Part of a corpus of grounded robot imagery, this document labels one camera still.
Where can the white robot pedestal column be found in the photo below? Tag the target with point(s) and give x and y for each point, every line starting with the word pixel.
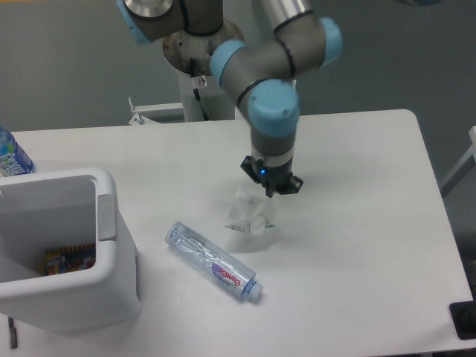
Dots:
pixel 201 96

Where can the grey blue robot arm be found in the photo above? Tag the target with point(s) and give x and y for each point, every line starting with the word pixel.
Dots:
pixel 257 81

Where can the colourful snack packet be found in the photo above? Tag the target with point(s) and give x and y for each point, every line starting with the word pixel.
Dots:
pixel 69 259

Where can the white pedestal foot bracket left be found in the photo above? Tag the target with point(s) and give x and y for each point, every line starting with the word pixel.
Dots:
pixel 155 113

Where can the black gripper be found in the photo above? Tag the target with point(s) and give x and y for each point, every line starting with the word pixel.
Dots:
pixel 279 179

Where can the clear plastic bottle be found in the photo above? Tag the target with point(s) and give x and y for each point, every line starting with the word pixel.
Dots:
pixel 223 269

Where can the blue labelled water bottle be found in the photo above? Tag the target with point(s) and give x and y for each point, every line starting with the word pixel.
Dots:
pixel 14 160

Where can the black clamp at table edge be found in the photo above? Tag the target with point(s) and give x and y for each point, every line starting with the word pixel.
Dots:
pixel 463 316

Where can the small black strip on table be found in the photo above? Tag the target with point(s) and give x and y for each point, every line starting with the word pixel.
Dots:
pixel 12 334

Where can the white plastic trash can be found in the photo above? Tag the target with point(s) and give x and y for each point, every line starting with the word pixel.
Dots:
pixel 44 211

